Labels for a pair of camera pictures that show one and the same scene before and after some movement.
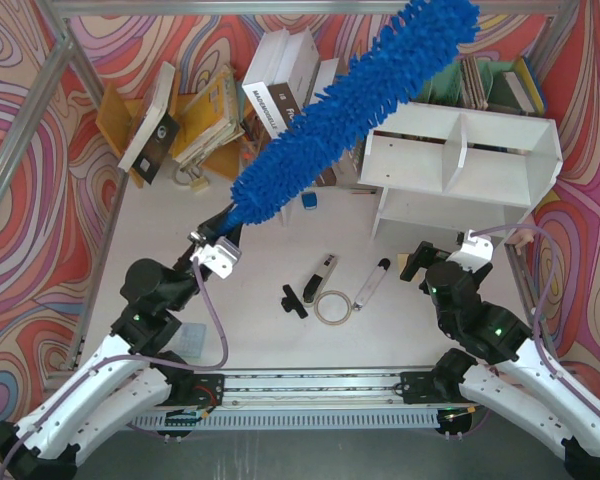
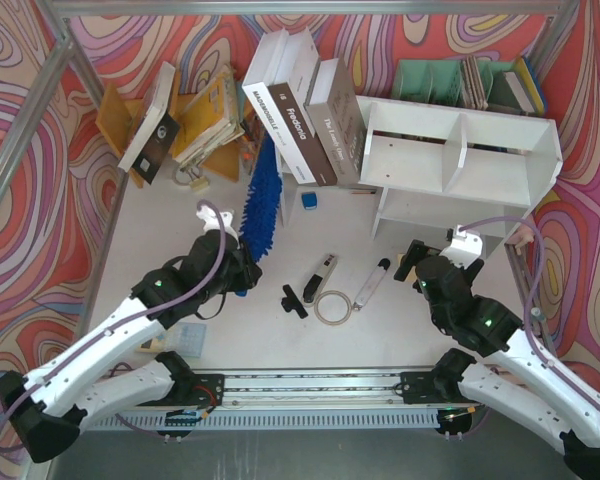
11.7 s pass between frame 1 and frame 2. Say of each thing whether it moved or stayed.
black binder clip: stayed
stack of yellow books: stayed
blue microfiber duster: moved
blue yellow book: stayed
